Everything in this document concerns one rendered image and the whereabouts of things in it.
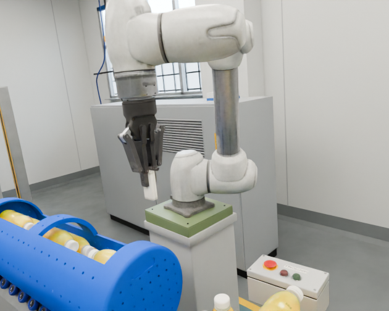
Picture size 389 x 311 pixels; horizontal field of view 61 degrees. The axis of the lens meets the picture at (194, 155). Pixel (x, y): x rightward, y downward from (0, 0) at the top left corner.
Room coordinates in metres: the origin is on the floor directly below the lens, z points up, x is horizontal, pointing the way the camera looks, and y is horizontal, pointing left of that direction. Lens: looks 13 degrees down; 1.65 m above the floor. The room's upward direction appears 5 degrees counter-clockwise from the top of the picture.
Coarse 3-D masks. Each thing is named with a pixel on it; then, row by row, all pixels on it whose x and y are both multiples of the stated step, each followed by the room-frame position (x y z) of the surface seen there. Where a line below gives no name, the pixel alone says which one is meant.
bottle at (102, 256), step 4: (96, 252) 0.88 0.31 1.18; (100, 252) 0.86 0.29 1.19; (104, 252) 0.85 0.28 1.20; (108, 252) 0.84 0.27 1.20; (112, 252) 0.84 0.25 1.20; (92, 256) 0.87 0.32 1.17; (96, 256) 0.85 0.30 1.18; (100, 256) 0.84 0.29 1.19; (104, 256) 0.83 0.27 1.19; (108, 256) 0.83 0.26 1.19; (96, 260) 0.84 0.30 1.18; (100, 260) 0.83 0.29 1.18; (104, 260) 0.82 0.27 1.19
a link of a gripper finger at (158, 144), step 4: (160, 128) 0.78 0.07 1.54; (164, 128) 0.78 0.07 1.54; (160, 132) 0.77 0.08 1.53; (156, 136) 0.78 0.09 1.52; (160, 136) 0.77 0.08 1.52; (156, 140) 0.77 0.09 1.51; (160, 140) 0.77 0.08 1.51; (156, 144) 0.77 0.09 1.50; (160, 144) 0.77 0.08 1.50; (156, 148) 0.77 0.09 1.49; (160, 148) 0.77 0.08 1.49; (156, 152) 0.77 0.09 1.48; (160, 152) 0.77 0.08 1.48; (156, 156) 0.78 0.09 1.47; (160, 156) 0.76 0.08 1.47; (160, 160) 0.76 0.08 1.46; (160, 164) 0.76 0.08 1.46
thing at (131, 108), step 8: (128, 104) 0.71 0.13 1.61; (136, 104) 0.71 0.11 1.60; (144, 104) 0.71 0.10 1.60; (152, 104) 0.73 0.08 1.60; (128, 112) 0.71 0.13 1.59; (136, 112) 0.71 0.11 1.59; (144, 112) 0.71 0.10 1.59; (152, 112) 0.72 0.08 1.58; (128, 120) 0.72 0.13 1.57; (136, 120) 0.72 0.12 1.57; (144, 120) 0.74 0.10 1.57; (152, 120) 0.76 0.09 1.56; (136, 128) 0.72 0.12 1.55; (136, 136) 0.72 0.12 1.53
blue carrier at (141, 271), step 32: (0, 224) 1.11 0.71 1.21; (64, 224) 1.26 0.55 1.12; (0, 256) 1.01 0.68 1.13; (32, 256) 0.90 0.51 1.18; (64, 256) 0.83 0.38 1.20; (128, 256) 0.75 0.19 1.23; (160, 256) 0.81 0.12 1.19; (32, 288) 0.87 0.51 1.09; (64, 288) 0.77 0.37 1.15; (96, 288) 0.70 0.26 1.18; (128, 288) 0.72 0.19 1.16; (160, 288) 0.79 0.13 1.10
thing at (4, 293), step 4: (0, 288) 1.14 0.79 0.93; (8, 288) 1.12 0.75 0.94; (0, 292) 1.13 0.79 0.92; (4, 292) 1.11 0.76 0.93; (8, 292) 1.10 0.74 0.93; (4, 296) 1.10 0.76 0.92; (8, 296) 1.09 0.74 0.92; (12, 296) 1.08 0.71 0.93; (16, 296) 1.07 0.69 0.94; (8, 300) 1.08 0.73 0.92; (12, 300) 1.07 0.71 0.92; (16, 300) 1.06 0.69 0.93; (28, 300) 1.02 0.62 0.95; (12, 304) 1.05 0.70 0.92; (16, 304) 1.04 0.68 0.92; (20, 304) 1.03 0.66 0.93; (24, 304) 1.02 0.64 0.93; (40, 304) 0.98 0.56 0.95; (16, 308) 1.03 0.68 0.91; (20, 308) 1.02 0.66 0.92; (24, 308) 1.01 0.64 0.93
